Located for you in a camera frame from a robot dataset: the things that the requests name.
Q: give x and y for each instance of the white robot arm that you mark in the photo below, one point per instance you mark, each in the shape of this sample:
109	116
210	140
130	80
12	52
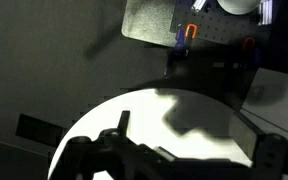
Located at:
237	6

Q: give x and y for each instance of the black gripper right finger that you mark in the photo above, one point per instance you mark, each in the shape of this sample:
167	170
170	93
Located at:
274	153

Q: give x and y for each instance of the black storage crate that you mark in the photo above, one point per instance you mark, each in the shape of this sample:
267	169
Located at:
224	26

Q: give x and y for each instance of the black flat plate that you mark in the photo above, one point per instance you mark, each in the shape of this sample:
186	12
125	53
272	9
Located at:
39	129

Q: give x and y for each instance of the white round table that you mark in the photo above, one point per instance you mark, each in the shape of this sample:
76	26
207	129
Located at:
144	110

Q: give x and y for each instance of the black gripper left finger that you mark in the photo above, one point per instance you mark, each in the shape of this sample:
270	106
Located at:
117	140

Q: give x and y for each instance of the grey speckled mat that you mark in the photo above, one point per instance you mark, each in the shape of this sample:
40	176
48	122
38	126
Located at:
147	21

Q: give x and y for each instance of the silver metal bracket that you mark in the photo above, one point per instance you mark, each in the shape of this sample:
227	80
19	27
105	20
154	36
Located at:
199	4
265	11

